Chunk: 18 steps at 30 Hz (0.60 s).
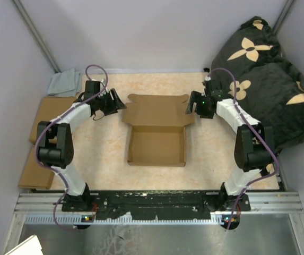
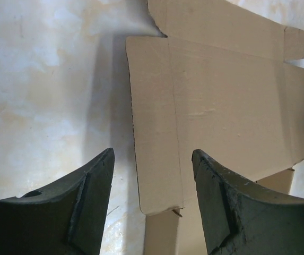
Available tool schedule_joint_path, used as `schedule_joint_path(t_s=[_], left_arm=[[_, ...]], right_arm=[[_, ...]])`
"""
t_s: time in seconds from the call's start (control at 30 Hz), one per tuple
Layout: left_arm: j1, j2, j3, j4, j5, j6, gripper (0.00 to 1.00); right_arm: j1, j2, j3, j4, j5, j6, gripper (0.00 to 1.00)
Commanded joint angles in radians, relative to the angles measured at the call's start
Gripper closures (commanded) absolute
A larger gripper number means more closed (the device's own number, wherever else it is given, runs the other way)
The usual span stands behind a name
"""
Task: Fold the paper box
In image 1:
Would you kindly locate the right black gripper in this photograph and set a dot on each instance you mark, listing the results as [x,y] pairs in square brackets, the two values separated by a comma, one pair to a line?
[195,97]

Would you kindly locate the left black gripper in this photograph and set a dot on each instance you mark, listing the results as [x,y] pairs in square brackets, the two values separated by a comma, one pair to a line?
[114,104]

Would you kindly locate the brown cardboard box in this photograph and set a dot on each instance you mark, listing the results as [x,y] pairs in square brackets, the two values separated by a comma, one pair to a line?
[158,129]

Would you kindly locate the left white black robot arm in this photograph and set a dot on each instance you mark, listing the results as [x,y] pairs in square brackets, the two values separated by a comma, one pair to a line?
[54,145]

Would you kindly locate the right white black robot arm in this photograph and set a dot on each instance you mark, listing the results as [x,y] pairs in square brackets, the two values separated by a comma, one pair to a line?
[254,141]

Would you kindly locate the folded brown box lower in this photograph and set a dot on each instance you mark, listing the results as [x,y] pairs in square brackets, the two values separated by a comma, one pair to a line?
[35,176]

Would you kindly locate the grey cloth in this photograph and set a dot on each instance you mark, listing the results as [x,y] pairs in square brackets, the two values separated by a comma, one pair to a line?
[65,84]

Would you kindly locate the black floral pillow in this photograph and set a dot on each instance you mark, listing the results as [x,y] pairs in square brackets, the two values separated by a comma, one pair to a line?
[250,66]

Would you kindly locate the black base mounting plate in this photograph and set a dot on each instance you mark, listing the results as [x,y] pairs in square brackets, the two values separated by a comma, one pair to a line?
[150,205]

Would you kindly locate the white paper sheet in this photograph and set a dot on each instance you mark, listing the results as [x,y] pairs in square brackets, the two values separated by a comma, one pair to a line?
[31,246]

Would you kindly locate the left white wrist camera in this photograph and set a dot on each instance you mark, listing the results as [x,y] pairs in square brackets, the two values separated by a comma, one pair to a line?
[103,87]

